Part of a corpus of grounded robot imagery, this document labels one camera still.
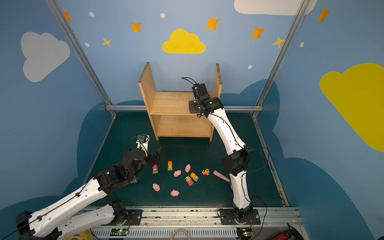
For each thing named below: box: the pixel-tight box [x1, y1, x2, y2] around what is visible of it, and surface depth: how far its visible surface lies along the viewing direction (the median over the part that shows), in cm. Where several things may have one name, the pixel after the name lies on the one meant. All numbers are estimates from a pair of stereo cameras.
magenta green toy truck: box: [185, 175, 194, 187], surface depth 86 cm
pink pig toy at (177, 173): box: [173, 170, 182, 177], surface depth 90 cm
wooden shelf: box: [138, 62, 223, 142], surface depth 97 cm
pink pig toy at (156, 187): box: [152, 183, 161, 192], surface depth 84 cm
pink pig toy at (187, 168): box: [185, 163, 191, 173], surface depth 92 cm
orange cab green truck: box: [167, 161, 173, 171], surface depth 92 cm
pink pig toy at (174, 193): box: [170, 189, 180, 197], surface depth 83 cm
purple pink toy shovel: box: [213, 170, 233, 191], surface depth 90 cm
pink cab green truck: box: [152, 164, 158, 174], surface depth 91 cm
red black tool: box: [269, 223, 304, 240], surface depth 70 cm
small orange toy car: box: [201, 168, 210, 176], surface depth 90 cm
